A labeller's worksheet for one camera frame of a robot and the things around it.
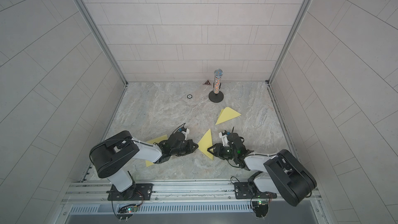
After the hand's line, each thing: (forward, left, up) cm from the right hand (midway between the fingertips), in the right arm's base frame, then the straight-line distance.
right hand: (210, 152), depth 83 cm
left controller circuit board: (-24, +38, +2) cm, 45 cm away
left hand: (+4, +5, -1) cm, 6 cm away
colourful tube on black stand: (+39, -7, +1) cm, 39 cm away
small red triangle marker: (+52, -2, +2) cm, 52 cm away
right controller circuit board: (-26, -21, -2) cm, 34 cm away
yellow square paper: (+6, +2, 0) cm, 6 cm away
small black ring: (+40, +12, +1) cm, 42 cm away
